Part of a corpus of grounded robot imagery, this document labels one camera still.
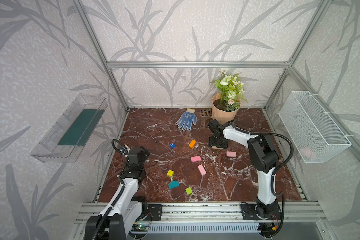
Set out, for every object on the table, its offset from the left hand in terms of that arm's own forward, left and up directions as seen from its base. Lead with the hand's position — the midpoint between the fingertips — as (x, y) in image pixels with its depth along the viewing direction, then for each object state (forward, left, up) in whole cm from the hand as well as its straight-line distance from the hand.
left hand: (141, 146), depth 87 cm
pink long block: (-10, -36, -9) cm, 39 cm away
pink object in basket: (-8, -86, +12) cm, 88 cm away
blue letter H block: (+6, -17, -10) cm, 21 cm away
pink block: (0, -55, -9) cm, 56 cm away
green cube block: (-22, -29, -9) cm, 37 cm away
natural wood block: (+2, -45, -4) cm, 45 cm away
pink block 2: (-4, -32, -8) cm, 34 cm away
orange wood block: (+7, -30, -9) cm, 32 cm away
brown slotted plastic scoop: (+34, -40, -9) cm, 53 cm away
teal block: (-19, -20, -9) cm, 29 cm away
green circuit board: (-39, -5, -10) cm, 40 cm away
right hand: (+9, -46, -9) cm, 48 cm away
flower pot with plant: (+30, -54, +6) cm, 62 cm away
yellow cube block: (-13, -18, -7) cm, 23 cm away
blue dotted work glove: (+29, -26, -10) cm, 40 cm away
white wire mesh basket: (-9, -81, +26) cm, 86 cm away
